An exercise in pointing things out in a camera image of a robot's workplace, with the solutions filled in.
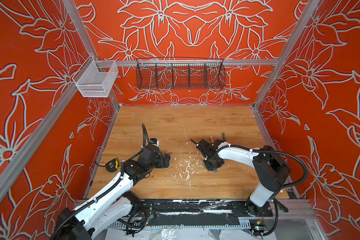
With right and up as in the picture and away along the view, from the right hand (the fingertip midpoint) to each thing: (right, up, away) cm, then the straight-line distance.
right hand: (209, 166), depth 87 cm
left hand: (-27, +9, -8) cm, 30 cm away
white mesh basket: (-71, +50, +2) cm, 87 cm away
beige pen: (+4, +15, +13) cm, 20 cm away
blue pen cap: (+3, -2, -2) cm, 4 cm away
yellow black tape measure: (-57, +2, -4) cm, 57 cm away
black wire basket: (-17, +59, +11) cm, 63 cm away
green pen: (+13, +17, +14) cm, 25 cm away
